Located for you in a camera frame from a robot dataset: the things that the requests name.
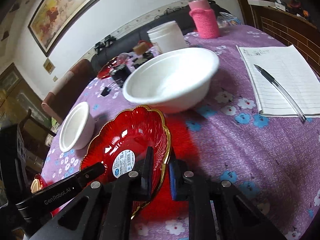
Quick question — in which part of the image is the clear bag of toys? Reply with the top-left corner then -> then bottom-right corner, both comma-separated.
217,12 -> 242,28

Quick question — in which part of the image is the black leather sofa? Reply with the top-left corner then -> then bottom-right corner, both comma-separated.
91,0 -> 231,73

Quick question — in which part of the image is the lined paper notepad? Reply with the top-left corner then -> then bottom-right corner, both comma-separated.
237,45 -> 319,118

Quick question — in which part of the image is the small black clip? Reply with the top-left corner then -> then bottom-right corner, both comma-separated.
101,87 -> 112,97

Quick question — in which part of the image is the dark wooden chair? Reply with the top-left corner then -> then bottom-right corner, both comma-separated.
18,109 -> 56,159

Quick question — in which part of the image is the white plastic jar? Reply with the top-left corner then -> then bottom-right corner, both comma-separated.
147,21 -> 187,54

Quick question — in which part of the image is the red glass plate with sticker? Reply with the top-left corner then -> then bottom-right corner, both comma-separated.
79,104 -> 172,221

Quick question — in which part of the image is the framed horse painting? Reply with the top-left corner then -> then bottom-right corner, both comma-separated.
28,0 -> 98,56

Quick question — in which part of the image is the small white foam bowl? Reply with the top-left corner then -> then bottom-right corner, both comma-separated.
59,101 -> 95,152

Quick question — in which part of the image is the pink knit-sleeved bottle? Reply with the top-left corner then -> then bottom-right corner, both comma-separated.
188,0 -> 220,38

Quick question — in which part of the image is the brick-pattern counter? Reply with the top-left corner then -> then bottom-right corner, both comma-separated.
238,0 -> 319,74

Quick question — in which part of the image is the far red glass plate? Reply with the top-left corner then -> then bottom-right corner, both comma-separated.
97,56 -> 119,80

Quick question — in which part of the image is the wooden cabinet with glass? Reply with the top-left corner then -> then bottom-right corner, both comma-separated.
1,63 -> 49,127

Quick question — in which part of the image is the large white foam bowl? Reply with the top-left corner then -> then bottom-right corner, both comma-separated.
123,47 -> 220,114

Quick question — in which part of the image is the black ballpoint pen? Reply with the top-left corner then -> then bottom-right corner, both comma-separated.
254,64 -> 306,123

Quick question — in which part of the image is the yellow wall notice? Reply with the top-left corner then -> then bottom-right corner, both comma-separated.
43,58 -> 55,74

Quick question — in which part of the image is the brown pink armchair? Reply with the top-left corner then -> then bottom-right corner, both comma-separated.
41,59 -> 96,124

